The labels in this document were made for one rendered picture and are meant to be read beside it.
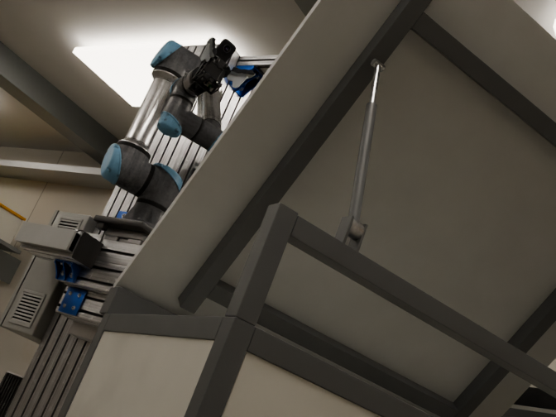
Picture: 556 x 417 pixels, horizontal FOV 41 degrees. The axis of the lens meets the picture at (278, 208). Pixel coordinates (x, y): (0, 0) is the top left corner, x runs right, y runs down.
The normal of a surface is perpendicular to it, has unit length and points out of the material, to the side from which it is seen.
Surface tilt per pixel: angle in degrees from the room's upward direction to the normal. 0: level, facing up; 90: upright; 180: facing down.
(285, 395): 90
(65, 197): 90
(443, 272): 126
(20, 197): 90
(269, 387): 90
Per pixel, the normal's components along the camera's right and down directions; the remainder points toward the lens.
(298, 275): 0.22, 0.43
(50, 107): 0.80, 0.09
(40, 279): -0.49, -0.47
